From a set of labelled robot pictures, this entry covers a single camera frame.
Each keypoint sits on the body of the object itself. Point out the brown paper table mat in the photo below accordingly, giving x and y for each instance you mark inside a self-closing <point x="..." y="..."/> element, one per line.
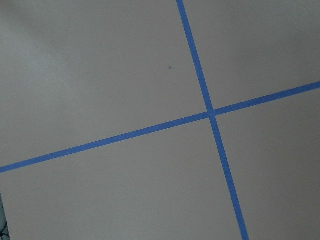
<point x="118" y="119"/>

